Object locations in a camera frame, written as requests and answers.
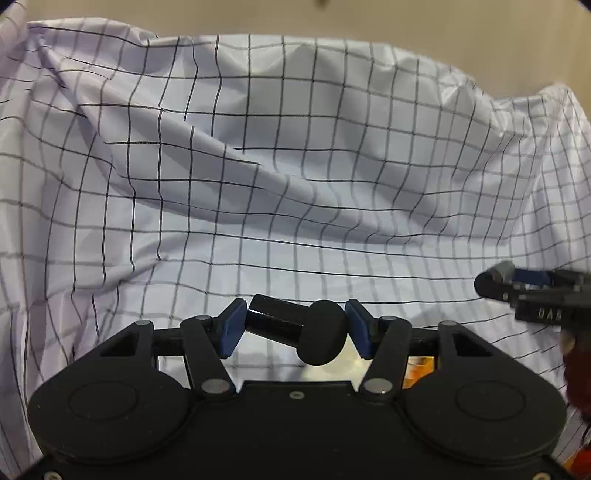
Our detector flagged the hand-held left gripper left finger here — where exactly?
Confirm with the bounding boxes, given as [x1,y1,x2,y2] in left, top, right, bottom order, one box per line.
[98,298,250,400]

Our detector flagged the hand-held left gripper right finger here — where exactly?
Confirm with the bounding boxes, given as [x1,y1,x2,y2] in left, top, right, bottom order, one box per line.
[344,298,493,400]

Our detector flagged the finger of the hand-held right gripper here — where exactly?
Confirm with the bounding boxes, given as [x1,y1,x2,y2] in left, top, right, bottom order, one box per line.
[510,269,591,296]
[475,271,591,329]

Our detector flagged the grey and black cylinder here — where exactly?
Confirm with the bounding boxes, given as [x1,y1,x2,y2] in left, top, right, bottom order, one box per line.
[489,261,517,282]

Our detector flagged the black mushroom-shaped object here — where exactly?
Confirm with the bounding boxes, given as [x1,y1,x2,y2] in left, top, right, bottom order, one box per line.
[245,294,347,366]

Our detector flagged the brown leather case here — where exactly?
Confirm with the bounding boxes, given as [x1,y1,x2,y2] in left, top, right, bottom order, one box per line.
[402,355,437,389]

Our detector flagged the checked white cloth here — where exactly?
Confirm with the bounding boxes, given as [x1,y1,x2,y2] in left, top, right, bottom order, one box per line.
[0,9,591,467]

